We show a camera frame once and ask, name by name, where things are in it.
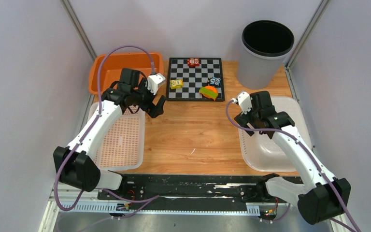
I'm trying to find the right aluminium frame post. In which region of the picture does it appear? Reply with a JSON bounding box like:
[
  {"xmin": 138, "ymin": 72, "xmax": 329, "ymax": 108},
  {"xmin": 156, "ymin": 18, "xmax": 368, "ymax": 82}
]
[{"xmin": 284, "ymin": 0, "xmax": 330, "ymax": 113}]

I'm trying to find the red toy block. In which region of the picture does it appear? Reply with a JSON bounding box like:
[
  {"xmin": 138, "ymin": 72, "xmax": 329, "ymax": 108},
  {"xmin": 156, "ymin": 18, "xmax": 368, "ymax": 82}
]
[{"xmin": 187, "ymin": 58, "xmax": 200, "ymax": 68}]

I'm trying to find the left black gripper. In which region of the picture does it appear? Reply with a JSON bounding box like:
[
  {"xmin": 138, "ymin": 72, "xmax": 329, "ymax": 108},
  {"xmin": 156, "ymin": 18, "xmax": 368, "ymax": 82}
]
[{"xmin": 130, "ymin": 78, "xmax": 165, "ymax": 117}]

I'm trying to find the yellow toy block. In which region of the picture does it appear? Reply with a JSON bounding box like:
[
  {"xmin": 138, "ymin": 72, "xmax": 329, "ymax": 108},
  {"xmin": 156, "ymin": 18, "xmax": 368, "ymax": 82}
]
[{"xmin": 170, "ymin": 79, "xmax": 184, "ymax": 89}]

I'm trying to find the large white plastic tub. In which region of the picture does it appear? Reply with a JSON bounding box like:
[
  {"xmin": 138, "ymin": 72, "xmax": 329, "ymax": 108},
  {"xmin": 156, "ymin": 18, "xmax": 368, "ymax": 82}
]
[{"xmin": 238, "ymin": 96, "xmax": 314, "ymax": 173}]

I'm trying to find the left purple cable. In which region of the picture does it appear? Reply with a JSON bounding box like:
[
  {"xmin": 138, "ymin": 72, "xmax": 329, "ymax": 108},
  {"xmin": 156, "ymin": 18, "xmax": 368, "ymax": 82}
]
[{"xmin": 53, "ymin": 45, "xmax": 157, "ymax": 212}]

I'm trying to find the orange green toy burger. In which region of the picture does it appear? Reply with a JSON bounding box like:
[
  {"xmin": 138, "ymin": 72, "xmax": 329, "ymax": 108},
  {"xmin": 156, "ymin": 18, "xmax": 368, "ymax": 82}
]
[{"xmin": 199, "ymin": 86, "xmax": 219, "ymax": 101}]

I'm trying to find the orange plastic tub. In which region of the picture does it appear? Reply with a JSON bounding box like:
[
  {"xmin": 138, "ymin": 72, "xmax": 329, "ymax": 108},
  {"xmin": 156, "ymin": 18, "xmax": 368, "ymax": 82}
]
[{"xmin": 88, "ymin": 52, "xmax": 151, "ymax": 95}]

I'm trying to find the aluminium frame post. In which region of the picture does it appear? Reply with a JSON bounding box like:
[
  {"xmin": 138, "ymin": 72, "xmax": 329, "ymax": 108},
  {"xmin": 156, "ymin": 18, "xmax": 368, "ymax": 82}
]
[
  {"xmin": 60, "ymin": 0, "xmax": 97, "ymax": 61},
  {"xmin": 284, "ymin": 0, "xmax": 330, "ymax": 113}
]

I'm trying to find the white perforated basket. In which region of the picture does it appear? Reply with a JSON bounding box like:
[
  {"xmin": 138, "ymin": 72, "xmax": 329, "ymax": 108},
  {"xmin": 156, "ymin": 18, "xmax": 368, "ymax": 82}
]
[{"xmin": 79, "ymin": 101, "xmax": 145, "ymax": 172}]

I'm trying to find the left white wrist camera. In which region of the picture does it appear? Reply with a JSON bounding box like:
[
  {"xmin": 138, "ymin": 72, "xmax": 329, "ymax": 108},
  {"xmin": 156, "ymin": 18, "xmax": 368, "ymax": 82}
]
[{"xmin": 147, "ymin": 73, "xmax": 166, "ymax": 95}]

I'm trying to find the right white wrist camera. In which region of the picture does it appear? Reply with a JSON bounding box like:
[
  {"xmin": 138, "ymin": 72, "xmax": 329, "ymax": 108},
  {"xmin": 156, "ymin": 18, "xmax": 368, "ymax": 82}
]
[{"xmin": 236, "ymin": 91, "xmax": 252, "ymax": 114}]

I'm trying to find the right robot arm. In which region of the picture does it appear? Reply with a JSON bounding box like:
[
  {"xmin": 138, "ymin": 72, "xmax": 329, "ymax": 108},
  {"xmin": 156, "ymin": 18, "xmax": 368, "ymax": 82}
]
[{"xmin": 226, "ymin": 91, "xmax": 351, "ymax": 225}]

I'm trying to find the left aluminium frame post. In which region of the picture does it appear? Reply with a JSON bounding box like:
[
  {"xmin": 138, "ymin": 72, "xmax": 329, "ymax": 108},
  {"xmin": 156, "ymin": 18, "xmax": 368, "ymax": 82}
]
[{"xmin": 60, "ymin": 0, "xmax": 97, "ymax": 61}]

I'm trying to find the grey bin black liner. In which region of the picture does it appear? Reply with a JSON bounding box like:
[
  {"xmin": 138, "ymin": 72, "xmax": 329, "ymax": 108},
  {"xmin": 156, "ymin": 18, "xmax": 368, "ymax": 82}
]
[{"xmin": 237, "ymin": 20, "xmax": 295, "ymax": 89}]

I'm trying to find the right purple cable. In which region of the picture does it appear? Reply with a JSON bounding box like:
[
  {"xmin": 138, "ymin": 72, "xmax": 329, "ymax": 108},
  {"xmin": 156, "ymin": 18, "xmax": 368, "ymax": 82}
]
[{"xmin": 225, "ymin": 98, "xmax": 359, "ymax": 232}]

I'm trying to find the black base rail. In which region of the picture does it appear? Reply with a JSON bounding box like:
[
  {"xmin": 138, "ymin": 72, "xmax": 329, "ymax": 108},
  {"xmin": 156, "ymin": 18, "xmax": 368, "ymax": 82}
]
[{"xmin": 48, "ymin": 173, "xmax": 314, "ymax": 217}]

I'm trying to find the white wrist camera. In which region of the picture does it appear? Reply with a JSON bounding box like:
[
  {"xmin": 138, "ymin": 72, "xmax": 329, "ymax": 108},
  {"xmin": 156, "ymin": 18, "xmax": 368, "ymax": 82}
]
[
  {"xmin": 147, "ymin": 73, "xmax": 166, "ymax": 95},
  {"xmin": 236, "ymin": 91, "xmax": 252, "ymax": 114}
]

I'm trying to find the purple cable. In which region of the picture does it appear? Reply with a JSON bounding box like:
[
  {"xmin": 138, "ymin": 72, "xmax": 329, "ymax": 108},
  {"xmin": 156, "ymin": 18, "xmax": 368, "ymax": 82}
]
[
  {"xmin": 53, "ymin": 45, "xmax": 157, "ymax": 212},
  {"xmin": 225, "ymin": 98, "xmax": 359, "ymax": 232}
]

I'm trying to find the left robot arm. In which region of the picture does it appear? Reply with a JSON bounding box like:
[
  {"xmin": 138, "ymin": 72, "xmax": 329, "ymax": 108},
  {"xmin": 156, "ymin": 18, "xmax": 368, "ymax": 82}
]
[{"xmin": 53, "ymin": 68, "xmax": 166, "ymax": 200}]

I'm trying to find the blue toy block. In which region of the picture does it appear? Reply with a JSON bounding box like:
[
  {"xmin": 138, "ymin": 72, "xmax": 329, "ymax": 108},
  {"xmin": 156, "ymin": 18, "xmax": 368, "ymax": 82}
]
[{"xmin": 207, "ymin": 77, "xmax": 221, "ymax": 87}]

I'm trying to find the black white chessboard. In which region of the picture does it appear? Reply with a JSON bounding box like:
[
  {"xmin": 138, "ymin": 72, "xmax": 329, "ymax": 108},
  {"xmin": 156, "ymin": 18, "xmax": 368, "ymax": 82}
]
[{"xmin": 166, "ymin": 58, "xmax": 225, "ymax": 102}]

